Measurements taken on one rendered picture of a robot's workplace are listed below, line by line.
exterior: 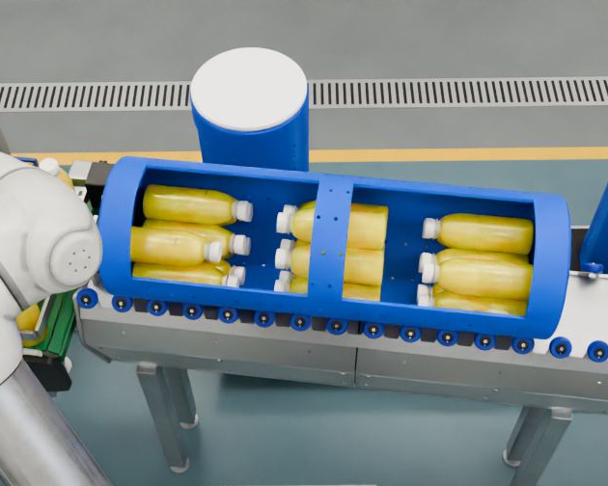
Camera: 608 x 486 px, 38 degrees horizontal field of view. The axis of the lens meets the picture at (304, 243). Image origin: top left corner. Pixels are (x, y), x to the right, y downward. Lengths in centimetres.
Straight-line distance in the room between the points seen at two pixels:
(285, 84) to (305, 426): 112
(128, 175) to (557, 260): 81
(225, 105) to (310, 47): 172
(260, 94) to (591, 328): 91
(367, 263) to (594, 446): 136
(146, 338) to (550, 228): 87
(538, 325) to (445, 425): 114
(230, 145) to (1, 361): 113
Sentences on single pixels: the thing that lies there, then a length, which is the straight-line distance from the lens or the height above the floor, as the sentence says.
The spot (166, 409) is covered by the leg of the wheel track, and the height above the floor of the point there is 43.
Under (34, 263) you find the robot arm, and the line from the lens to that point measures 105.
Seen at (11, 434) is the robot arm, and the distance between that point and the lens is 114.
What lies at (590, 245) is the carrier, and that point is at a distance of 291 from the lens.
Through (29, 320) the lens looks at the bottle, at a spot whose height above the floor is 99.
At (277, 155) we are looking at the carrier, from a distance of 214.
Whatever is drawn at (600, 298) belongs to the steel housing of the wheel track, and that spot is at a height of 93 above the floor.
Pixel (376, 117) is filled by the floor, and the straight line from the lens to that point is 352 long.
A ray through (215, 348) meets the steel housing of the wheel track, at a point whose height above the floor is 86.
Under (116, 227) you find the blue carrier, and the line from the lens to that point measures 170.
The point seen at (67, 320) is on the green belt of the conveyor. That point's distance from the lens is 198.
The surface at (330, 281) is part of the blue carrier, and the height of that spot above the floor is 116.
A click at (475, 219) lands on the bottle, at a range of 177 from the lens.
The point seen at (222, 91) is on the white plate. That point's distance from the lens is 215.
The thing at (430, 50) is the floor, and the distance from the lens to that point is 382.
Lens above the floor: 253
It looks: 54 degrees down
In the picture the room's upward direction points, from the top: 1 degrees counter-clockwise
